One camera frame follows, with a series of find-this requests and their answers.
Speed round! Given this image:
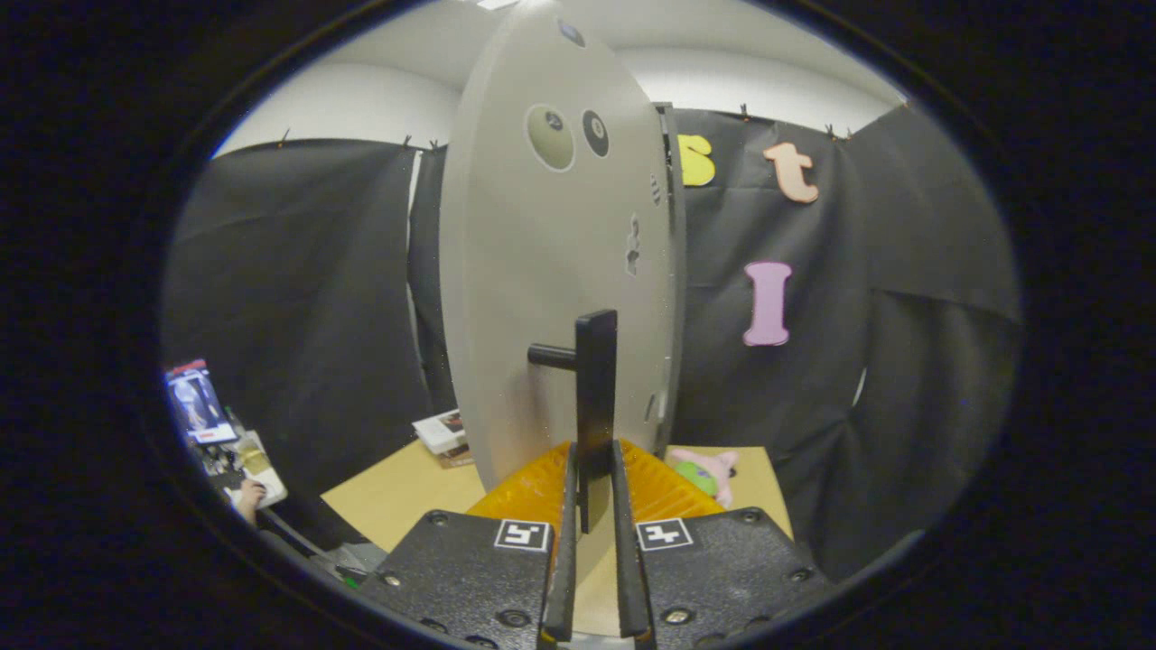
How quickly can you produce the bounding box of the black backdrop cloth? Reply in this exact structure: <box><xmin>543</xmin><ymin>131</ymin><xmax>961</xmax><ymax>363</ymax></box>
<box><xmin>163</xmin><ymin>102</ymin><xmax>1023</xmax><ymax>579</ymax></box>

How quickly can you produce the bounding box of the pink and green plush toy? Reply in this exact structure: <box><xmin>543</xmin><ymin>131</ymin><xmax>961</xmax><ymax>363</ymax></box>
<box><xmin>668</xmin><ymin>447</ymin><xmax>740</xmax><ymax>509</ymax></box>

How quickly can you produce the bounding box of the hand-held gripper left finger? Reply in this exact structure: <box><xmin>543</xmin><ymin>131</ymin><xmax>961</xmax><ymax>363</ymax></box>
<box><xmin>357</xmin><ymin>440</ymin><xmax>579</xmax><ymax>650</ymax></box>

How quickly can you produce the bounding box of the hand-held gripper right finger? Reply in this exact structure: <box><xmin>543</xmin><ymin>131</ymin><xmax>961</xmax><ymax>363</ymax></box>
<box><xmin>611</xmin><ymin>440</ymin><xmax>836</xmax><ymax>650</ymax></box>

